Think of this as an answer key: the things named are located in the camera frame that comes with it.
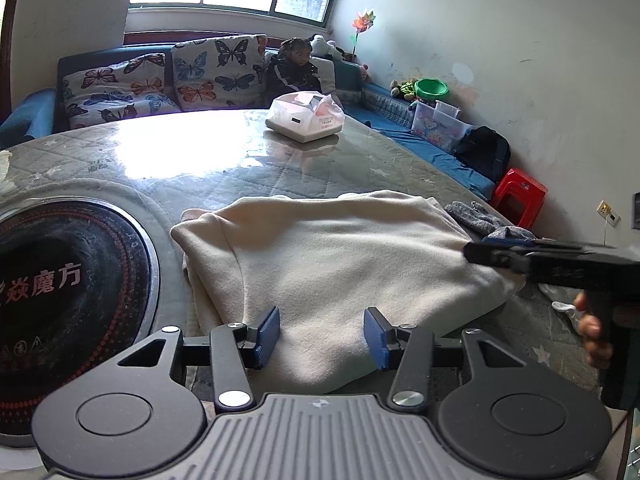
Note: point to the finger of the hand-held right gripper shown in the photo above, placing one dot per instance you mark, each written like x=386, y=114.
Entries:
x=495, y=257
x=520, y=243

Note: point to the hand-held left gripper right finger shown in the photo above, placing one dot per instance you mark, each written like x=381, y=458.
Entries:
x=377, y=337

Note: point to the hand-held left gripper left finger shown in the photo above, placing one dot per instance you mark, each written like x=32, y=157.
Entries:
x=267, y=337

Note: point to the cream sweatshirt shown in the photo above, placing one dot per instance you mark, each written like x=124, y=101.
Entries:
x=325, y=270

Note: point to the person's right hand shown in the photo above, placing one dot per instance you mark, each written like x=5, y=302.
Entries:
x=592, y=330

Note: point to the grey knitted cloth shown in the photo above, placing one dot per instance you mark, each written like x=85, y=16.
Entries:
x=475, y=215

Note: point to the red plastic stool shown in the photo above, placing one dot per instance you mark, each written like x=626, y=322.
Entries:
x=522, y=195

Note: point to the black backpack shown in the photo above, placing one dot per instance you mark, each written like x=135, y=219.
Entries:
x=485, y=152

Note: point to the blue sofa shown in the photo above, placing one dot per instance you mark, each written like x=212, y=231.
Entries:
x=435, y=160

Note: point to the clear plastic storage box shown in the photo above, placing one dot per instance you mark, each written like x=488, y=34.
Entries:
x=440, y=127

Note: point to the green plastic bowl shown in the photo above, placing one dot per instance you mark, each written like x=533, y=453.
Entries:
x=431, y=89

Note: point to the green plush toy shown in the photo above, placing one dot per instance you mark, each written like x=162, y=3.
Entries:
x=404, y=90

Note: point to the black round induction cooktop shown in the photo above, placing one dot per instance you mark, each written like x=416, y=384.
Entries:
x=75, y=310

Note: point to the white plastic tissue pack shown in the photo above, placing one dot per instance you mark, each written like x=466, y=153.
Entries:
x=305, y=117

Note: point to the butterfly print cushion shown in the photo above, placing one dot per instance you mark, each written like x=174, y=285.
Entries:
x=115, y=92
x=220, y=72

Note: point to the colourful pinwheel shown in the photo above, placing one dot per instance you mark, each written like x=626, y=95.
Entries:
x=362, y=22

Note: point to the white plush toy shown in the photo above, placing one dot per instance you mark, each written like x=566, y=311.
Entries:
x=325, y=47

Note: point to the wall socket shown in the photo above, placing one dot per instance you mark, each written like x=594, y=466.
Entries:
x=609, y=212

